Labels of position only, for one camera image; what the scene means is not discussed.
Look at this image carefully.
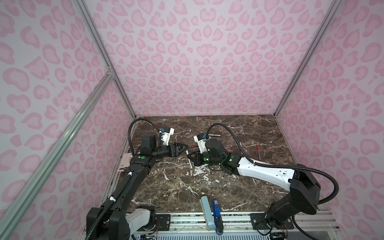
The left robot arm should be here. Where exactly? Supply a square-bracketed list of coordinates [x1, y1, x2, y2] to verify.
[86, 133, 188, 240]

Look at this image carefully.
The light blue box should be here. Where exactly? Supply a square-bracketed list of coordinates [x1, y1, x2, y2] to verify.
[201, 196, 216, 231]

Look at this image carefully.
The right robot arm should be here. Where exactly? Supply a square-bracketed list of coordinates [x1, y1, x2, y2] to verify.
[187, 139, 321, 228]

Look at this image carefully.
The blue black tool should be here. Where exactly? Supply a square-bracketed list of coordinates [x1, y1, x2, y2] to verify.
[213, 200, 224, 236]

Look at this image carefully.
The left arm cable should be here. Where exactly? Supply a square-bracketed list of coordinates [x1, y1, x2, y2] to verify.
[83, 117, 161, 240]

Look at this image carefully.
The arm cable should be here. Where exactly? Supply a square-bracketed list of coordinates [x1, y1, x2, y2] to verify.
[83, 117, 161, 240]
[205, 122, 340, 205]

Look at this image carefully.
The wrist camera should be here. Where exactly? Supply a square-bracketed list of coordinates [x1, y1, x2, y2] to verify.
[194, 133, 208, 154]
[159, 127, 175, 146]

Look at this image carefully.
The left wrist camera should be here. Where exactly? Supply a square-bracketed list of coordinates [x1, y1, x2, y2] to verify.
[159, 127, 175, 146]

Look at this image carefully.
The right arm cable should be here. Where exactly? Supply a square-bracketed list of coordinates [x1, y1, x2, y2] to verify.
[205, 122, 340, 205]

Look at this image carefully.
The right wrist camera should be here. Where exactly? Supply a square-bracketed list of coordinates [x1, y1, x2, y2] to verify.
[194, 133, 208, 154]

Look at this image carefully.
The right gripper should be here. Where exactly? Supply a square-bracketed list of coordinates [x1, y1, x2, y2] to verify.
[185, 149, 222, 167]

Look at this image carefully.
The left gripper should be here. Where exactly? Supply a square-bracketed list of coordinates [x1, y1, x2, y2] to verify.
[151, 142, 188, 160]

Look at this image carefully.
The red pen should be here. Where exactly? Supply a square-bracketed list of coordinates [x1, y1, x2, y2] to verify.
[257, 145, 262, 161]

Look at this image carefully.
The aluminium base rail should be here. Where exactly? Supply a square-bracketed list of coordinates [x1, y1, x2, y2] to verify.
[150, 211, 344, 240]

